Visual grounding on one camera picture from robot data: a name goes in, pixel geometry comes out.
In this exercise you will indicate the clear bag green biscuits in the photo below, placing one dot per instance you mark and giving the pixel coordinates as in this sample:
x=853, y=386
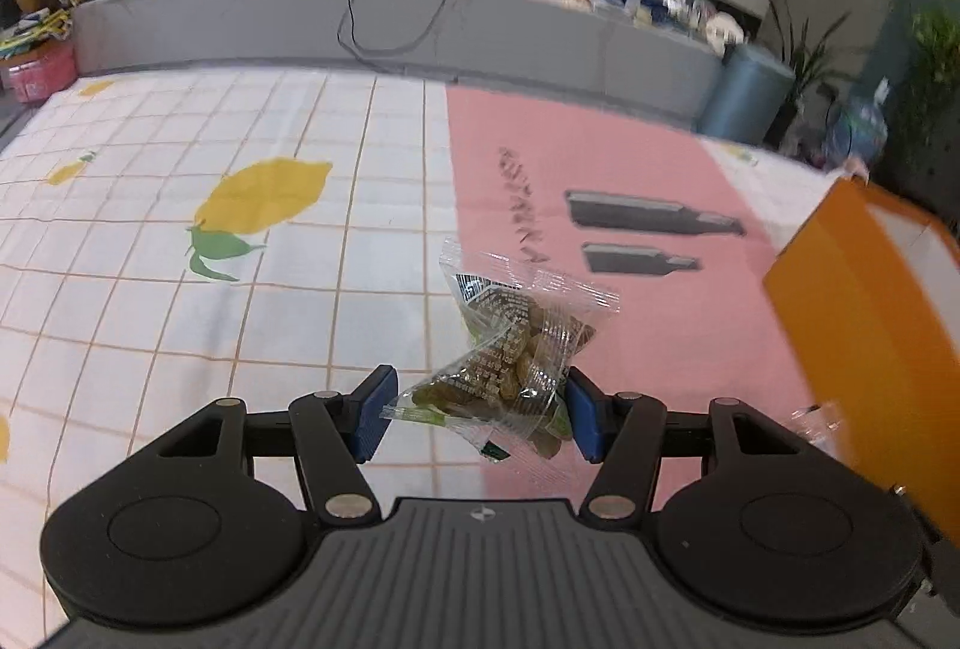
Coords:
x=508, y=389

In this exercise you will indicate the blue water jug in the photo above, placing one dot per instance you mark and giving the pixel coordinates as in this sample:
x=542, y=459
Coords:
x=857, y=132

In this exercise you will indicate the potted green plant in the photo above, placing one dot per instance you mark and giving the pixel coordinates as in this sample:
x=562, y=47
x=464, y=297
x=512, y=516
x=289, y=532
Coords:
x=811, y=60

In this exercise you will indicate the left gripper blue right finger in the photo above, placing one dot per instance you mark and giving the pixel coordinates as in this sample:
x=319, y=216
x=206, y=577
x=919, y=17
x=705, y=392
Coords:
x=590, y=415

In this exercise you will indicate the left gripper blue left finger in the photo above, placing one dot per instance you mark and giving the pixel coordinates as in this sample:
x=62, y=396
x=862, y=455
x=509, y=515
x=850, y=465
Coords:
x=371, y=400

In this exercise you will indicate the orange storage box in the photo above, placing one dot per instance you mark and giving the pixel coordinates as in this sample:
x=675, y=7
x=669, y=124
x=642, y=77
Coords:
x=867, y=292

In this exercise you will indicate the lemon pattern tablecloth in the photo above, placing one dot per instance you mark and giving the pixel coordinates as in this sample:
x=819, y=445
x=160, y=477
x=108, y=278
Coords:
x=169, y=238

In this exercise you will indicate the grey blue trash bin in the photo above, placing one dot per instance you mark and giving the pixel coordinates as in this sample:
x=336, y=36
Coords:
x=751, y=88

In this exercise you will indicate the pink box on floor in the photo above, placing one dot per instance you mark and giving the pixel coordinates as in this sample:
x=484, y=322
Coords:
x=35, y=76

